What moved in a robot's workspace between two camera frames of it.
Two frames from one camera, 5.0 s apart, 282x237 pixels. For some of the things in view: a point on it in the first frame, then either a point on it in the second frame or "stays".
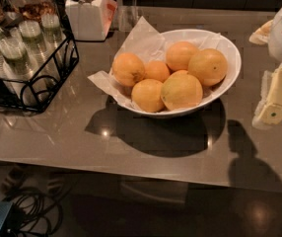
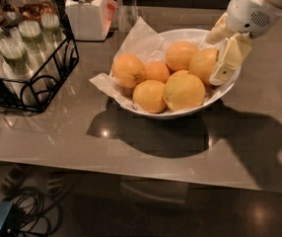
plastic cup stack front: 17,67 stays
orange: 209,65 stays
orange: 178,54 stays
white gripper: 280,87 → 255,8
